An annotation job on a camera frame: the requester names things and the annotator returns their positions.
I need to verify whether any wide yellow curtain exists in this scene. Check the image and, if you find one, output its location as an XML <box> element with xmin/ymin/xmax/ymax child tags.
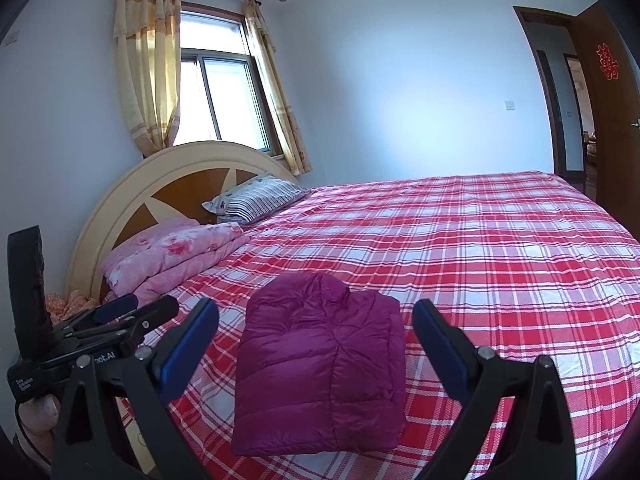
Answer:
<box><xmin>112</xmin><ymin>0</ymin><xmax>183</xmax><ymax>158</ymax></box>

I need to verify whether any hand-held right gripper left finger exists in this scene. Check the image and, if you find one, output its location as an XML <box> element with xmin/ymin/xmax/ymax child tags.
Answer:
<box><xmin>50</xmin><ymin>297</ymin><xmax>221</xmax><ymax>480</ymax></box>

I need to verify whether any window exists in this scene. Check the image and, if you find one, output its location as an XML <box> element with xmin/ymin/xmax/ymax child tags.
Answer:
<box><xmin>177</xmin><ymin>2</ymin><xmax>286</xmax><ymax>158</ymax></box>

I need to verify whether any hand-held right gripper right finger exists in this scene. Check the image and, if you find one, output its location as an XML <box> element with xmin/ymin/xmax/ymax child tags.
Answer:
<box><xmin>411</xmin><ymin>299</ymin><xmax>576</xmax><ymax>480</ymax></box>

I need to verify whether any bed with red plaid sheet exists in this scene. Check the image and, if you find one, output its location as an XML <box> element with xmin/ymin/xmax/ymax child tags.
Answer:
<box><xmin>97</xmin><ymin>170</ymin><xmax>640</xmax><ymax>480</ymax></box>

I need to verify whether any striped pillow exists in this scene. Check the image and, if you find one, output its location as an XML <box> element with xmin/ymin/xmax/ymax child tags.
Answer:
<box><xmin>201</xmin><ymin>172</ymin><xmax>313</xmax><ymax>225</ymax></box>

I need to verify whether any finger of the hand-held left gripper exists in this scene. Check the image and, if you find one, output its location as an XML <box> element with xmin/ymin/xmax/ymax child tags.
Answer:
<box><xmin>62</xmin><ymin>294</ymin><xmax>180</xmax><ymax>347</ymax></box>
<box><xmin>52</xmin><ymin>292</ymin><xmax>140</xmax><ymax>337</ymax></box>

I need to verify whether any orange dotted cloth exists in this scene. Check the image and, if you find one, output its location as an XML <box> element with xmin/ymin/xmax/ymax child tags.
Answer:
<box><xmin>44</xmin><ymin>290</ymin><xmax>101</xmax><ymax>323</ymax></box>

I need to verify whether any brown door frame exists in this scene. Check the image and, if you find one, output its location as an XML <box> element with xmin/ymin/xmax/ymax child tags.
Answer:
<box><xmin>512</xmin><ymin>5</ymin><xmax>591</xmax><ymax>196</ymax></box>

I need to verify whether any cream and brown headboard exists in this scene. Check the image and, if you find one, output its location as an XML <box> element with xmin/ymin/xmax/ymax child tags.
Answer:
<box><xmin>66</xmin><ymin>140</ymin><xmax>301</xmax><ymax>311</ymax></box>

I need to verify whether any red paper door decoration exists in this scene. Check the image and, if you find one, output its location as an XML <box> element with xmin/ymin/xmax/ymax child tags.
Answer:
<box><xmin>596</xmin><ymin>42</ymin><xmax>621</xmax><ymax>81</ymax></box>

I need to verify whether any pink floral quilt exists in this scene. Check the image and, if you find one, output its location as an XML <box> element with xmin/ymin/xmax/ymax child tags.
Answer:
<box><xmin>99</xmin><ymin>217</ymin><xmax>250</xmax><ymax>306</ymax></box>

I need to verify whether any narrow yellow curtain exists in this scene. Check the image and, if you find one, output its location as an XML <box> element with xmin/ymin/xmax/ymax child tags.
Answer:
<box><xmin>242</xmin><ymin>0</ymin><xmax>313</xmax><ymax>177</ymax></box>

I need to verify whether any person's left hand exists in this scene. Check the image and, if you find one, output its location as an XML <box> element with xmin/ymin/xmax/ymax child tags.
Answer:
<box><xmin>17</xmin><ymin>393</ymin><xmax>62</xmax><ymax>461</ymax></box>

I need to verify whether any brown wooden door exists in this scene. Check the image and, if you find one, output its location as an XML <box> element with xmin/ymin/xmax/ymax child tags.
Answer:
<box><xmin>570</xmin><ymin>0</ymin><xmax>640</xmax><ymax>221</ymax></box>

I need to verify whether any purple down jacket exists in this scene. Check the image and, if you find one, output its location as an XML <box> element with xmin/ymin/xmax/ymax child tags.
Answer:
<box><xmin>231</xmin><ymin>274</ymin><xmax>407</xmax><ymax>457</ymax></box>

